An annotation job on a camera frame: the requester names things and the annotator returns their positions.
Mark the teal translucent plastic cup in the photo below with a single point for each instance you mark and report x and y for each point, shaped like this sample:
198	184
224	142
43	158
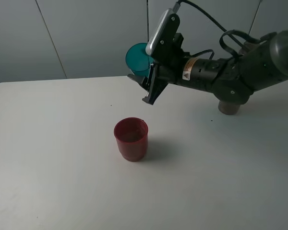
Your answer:
138	61

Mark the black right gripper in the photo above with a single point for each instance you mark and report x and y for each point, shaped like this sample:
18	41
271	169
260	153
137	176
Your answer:
185	70

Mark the brown translucent water bottle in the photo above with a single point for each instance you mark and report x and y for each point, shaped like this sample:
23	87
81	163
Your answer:
231	105

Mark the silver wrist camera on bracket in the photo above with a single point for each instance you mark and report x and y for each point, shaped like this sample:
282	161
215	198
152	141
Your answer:
159	46

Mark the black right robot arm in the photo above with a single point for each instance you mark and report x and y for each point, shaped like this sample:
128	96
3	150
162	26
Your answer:
231	80

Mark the red plastic cup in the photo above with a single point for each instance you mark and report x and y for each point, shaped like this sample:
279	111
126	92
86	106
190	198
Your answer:
131	135

